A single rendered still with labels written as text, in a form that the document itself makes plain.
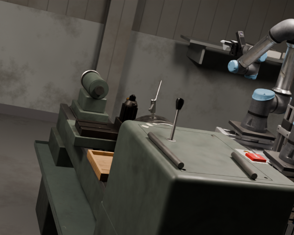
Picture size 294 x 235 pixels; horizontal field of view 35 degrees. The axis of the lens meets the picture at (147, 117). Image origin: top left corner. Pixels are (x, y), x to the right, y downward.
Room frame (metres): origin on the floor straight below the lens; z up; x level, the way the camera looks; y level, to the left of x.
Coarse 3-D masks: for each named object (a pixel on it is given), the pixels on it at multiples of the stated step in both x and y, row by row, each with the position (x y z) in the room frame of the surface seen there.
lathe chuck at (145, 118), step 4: (144, 116) 2.06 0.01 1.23; (148, 116) 2.06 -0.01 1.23; (156, 116) 2.07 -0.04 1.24; (160, 116) 2.09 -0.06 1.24; (136, 120) 2.03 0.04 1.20; (140, 120) 2.02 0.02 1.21; (144, 120) 2.01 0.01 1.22; (148, 120) 2.00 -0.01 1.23; (152, 120) 2.00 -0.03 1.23; (156, 120) 2.00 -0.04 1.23; (160, 120) 2.01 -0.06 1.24; (164, 120) 2.03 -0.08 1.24; (168, 120) 2.08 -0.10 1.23
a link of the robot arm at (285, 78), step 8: (288, 40) 2.70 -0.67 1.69; (288, 48) 2.71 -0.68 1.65; (288, 56) 2.69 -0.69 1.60; (288, 64) 2.68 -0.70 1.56; (280, 72) 2.71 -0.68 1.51; (288, 72) 2.68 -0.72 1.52; (280, 80) 2.69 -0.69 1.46; (288, 80) 2.68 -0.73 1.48; (272, 88) 2.73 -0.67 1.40; (280, 88) 2.69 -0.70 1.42; (288, 88) 2.69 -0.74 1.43; (280, 96) 2.67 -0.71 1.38; (288, 96) 2.68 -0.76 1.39; (280, 104) 2.65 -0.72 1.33; (272, 112) 2.66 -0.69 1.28; (280, 112) 2.69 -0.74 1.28
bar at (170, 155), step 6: (150, 132) 1.65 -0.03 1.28; (150, 138) 1.62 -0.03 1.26; (156, 138) 1.59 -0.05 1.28; (156, 144) 1.56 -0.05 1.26; (162, 144) 1.54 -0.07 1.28; (162, 150) 1.51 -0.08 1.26; (168, 150) 1.49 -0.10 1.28; (168, 156) 1.46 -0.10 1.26; (174, 156) 1.44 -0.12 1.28; (174, 162) 1.42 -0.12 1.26; (180, 162) 1.40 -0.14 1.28; (180, 168) 1.40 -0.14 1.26
